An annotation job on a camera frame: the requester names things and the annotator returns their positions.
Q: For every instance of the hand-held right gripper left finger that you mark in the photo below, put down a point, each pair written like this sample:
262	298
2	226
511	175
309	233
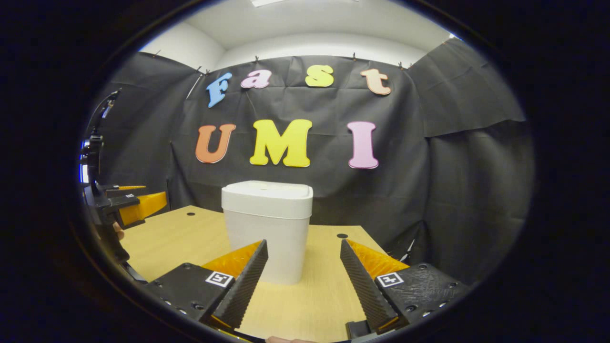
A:
243	288

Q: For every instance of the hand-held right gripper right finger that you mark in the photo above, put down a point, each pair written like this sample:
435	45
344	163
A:
364	288

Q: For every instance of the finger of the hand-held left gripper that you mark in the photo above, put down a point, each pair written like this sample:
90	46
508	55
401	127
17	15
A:
143	207
124	190

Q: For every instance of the white desktop garbage bin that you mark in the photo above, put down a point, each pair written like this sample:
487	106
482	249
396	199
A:
267	228

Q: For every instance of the wooden desktop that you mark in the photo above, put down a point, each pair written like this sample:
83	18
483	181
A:
181	238

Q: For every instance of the black backdrop cloth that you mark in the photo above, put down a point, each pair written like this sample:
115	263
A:
452	190

